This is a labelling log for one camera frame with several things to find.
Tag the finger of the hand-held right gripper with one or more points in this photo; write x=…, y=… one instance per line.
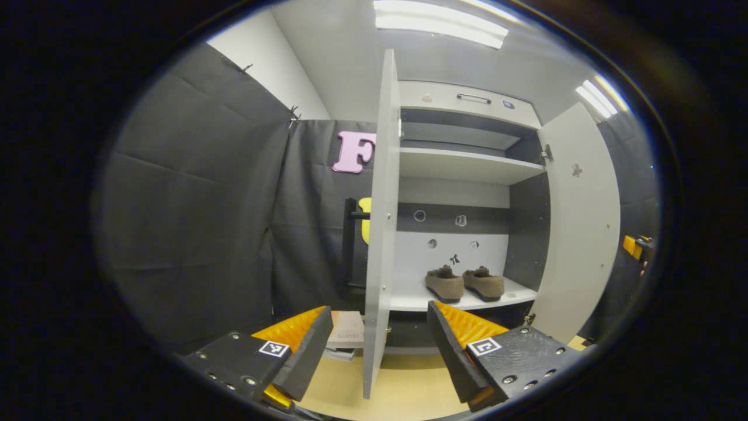
x=634, y=245

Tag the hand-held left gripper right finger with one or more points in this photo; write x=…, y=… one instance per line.
x=453, y=362

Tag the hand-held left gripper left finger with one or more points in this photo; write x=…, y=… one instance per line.
x=310, y=356

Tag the gray cabinet door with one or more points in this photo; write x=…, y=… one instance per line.
x=381, y=204
x=578, y=234

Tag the brown fuzzy shoe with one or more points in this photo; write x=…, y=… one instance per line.
x=444, y=285
x=485, y=285

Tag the gray shoe cabinet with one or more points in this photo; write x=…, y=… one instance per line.
x=461, y=166

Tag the beige book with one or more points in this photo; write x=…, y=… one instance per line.
x=346, y=328

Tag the small ceiling light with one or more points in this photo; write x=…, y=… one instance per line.
x=599, y=96

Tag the black backdrop cloth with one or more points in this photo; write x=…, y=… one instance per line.
x=204, y=204

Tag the large ceiling light panel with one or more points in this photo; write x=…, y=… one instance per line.
x=438, y=20

